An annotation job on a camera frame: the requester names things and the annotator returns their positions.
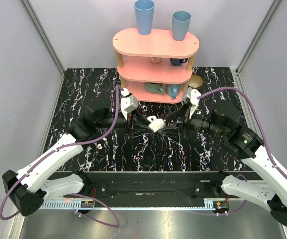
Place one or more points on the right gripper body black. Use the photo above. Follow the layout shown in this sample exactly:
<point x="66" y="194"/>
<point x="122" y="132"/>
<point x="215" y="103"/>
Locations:
<point x="187" y="122"/>

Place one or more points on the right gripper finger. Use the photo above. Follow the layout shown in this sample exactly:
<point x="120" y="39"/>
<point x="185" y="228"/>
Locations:
<point x="171" y="132"/>
<point x="174" y="115"/>

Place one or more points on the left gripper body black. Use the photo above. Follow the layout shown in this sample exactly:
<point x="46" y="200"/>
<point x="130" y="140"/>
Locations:
<point x="130" y="125"/>

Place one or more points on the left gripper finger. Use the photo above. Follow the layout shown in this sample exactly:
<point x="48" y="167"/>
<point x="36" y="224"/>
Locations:
<point x="141" y="118"/>
<point x="139" y="130"/>

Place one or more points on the white oval pebble case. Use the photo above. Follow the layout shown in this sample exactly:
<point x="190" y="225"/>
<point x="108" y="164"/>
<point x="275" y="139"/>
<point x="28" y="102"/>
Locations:
<point x="156" y="125"/>

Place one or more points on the white earbuds charging case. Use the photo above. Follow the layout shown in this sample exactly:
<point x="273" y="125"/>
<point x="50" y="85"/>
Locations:
<point x="151" y="118"/>

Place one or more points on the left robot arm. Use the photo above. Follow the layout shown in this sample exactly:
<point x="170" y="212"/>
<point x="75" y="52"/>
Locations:
<point x="30" y="187"/>

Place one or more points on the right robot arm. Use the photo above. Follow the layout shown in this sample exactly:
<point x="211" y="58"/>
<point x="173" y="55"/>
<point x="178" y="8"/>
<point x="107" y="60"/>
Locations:
<point x="246" y="145"/>

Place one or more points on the blue butterfly mug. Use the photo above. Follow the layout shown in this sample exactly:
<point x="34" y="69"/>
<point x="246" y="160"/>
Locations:
<point x="173" y="90"/>

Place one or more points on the teal glazed ceramic mug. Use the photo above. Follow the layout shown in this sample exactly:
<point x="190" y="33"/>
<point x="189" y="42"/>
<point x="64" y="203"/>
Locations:
<point x="154" y="88"/>

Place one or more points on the brown ceramic bowl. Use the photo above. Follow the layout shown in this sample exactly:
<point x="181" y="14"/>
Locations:
<point x="195" y="81"/>

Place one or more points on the pink three-tier wooden shelf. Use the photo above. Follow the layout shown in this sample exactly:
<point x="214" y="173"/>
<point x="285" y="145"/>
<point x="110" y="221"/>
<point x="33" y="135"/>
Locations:
<point x="133" y="53"/>

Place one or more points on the dark blue mug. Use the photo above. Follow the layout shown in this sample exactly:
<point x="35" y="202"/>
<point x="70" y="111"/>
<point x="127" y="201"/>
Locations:
<point x="178" y="62"/>

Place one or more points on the pink mug on shelf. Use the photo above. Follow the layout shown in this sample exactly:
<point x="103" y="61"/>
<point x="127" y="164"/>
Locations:
<point x="155" y="60"/>

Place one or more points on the left orange connector board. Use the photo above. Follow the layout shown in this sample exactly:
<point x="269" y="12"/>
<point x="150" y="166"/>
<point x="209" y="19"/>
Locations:
<point x="87" y="203"/>

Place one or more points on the orange connector board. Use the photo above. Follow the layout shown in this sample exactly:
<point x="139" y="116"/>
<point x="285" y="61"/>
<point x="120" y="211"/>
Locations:
<point x="87" y="203"/>
<point x="223" y="205"/>

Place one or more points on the right orange connector board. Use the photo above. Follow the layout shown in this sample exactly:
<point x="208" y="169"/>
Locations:
<point x="223" y="205"/>

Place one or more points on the right light blue cup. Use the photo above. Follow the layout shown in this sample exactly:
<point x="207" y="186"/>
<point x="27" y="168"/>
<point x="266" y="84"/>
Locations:
<point x="180" y="25"/>

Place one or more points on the light blue cup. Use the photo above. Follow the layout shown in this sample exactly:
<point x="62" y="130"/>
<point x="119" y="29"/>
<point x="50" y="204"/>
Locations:
<point x="144" y="11"/>
<point x="180" y="25"/>

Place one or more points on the left light blue cup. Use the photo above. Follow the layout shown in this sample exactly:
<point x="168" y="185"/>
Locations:
<point x="144" y="11"/>

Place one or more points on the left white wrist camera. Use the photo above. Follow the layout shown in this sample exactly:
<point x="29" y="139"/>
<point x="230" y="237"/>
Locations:
<point x="128" y="104"/>

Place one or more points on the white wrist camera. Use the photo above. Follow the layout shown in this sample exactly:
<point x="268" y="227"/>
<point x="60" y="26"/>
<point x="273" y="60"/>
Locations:
<point x="128" y="104"/>
<point x="191" y="97"/>

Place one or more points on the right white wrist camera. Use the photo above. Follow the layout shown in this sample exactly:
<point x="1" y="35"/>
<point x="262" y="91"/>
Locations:
<point x="191" y="97"/>

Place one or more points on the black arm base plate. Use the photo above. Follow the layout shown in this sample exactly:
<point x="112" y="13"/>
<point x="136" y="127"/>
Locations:
<point x="186" y="184"/>

